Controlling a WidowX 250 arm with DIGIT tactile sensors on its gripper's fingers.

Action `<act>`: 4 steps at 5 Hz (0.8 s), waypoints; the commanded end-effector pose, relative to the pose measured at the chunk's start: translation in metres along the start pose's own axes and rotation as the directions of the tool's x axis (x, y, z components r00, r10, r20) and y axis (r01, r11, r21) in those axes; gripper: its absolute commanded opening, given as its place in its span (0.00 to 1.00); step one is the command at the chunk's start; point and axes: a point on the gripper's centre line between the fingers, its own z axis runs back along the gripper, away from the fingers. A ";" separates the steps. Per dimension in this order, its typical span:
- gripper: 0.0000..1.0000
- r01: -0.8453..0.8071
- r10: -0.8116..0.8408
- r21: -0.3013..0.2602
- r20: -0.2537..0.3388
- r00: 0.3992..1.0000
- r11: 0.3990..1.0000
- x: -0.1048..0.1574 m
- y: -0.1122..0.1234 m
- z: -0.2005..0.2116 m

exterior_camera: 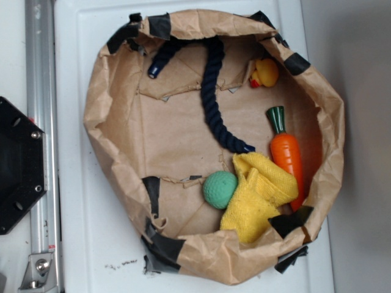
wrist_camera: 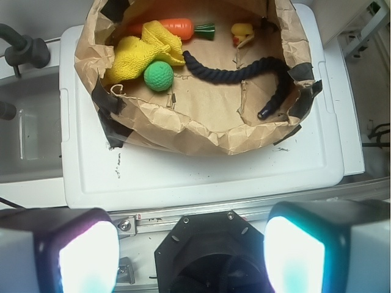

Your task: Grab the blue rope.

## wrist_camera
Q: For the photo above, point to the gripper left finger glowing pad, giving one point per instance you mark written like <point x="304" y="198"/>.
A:
<point x="58" y="250"/>

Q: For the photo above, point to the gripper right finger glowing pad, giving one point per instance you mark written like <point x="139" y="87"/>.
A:
<point x="328" y="246"/>

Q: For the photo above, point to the white plastic bin lid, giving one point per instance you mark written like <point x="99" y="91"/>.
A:
<point x="133" y="177"/>

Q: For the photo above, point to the clear plastic container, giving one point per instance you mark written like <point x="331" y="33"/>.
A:
<point x="31" y="140"/>

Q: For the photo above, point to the brown paper bag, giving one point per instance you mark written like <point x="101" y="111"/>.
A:
<point x="196" y="117"/>

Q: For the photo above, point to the green dimpled ball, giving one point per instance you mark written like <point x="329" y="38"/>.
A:
<point x="159" y="76"/>

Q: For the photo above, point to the yellow knitted cloth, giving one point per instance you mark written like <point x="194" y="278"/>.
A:
<point x="133" y="55"/>

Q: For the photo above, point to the yellow rubber duck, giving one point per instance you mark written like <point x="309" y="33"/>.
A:
<point x="242" y="33"/>

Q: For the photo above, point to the orange toy carrot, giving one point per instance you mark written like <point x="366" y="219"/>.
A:
<point x="181" y="27"/>

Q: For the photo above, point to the black octagonal mount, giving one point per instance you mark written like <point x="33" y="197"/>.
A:
<point x="215" y="252"/>

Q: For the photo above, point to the black faucet handle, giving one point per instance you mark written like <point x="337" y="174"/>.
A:
<point x="24" y="49"/>

